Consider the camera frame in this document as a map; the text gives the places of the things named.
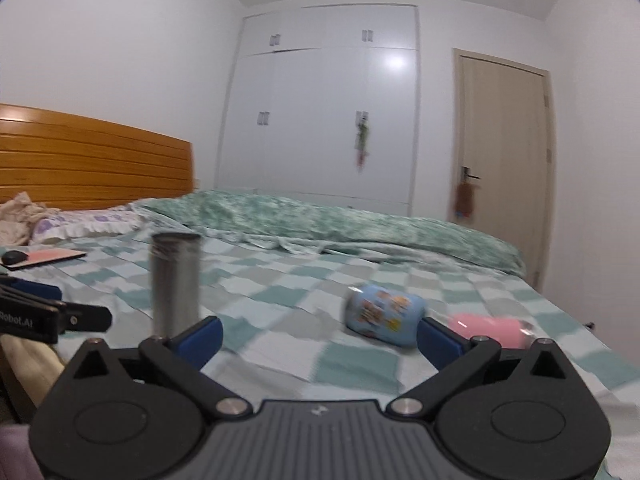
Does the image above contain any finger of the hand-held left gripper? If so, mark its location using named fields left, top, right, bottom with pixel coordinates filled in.
left=0, top=275, right=63, bottom=303
left=58, top=301, right=113, bottom=334

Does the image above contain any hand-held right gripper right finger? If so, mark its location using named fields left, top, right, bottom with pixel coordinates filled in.
left=386, top=317, right=576, bottom=419

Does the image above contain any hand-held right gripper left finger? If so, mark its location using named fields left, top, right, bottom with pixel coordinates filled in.
left=62, top=316, right=254, bottom=419

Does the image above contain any blue printed cup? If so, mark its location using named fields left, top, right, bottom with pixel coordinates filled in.
left=342, top=282, right=426, bottom=348

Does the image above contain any pink cup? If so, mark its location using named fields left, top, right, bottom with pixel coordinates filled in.
left=446, top=312, right=535, bottom=351

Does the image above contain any pink flat notebook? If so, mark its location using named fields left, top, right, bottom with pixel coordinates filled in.
left=2, top=247, right=87, bottom=270

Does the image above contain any cream cloth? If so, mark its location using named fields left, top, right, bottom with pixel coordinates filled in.
left=0, top=334, right=67, bottom=413

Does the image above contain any silver steel tumbler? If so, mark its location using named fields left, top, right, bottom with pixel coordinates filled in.
left=150, top=232, right=202, bottom=339

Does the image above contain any beige crumpled cloth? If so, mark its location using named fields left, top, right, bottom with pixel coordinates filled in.
left=0, top=199, right=62, bottom=247

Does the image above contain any purple floral pillow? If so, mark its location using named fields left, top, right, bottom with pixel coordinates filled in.
left=30, top=209, right=147, bottom=242

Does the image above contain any checked bed sheet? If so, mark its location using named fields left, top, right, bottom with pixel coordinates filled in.
left=0, top=232, right=640, bottom=480

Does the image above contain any pink cloth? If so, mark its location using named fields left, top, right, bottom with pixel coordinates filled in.
left=0, top=424, right=43, bottom=480

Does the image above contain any brown hanging pendant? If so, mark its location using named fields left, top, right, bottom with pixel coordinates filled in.
left=452, top=182, right=477, bottom=222

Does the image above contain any wooden headboard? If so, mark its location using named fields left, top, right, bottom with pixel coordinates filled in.
left=0, top=104, right=196, bottom=211

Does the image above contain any green floral quilt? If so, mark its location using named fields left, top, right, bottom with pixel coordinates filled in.
left=127, top=189, right=527, bottom=277

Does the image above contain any light wooden door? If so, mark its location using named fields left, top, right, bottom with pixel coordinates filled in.
left=452, top=48, right=557, bottom=292

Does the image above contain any hanging wardrobe ornament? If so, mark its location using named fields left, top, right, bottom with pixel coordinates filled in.
left=352, top=112, right=374, bottom=172

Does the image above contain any white wardrobe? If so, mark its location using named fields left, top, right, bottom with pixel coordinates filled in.
left=215, top=4, right=420, bottom=217

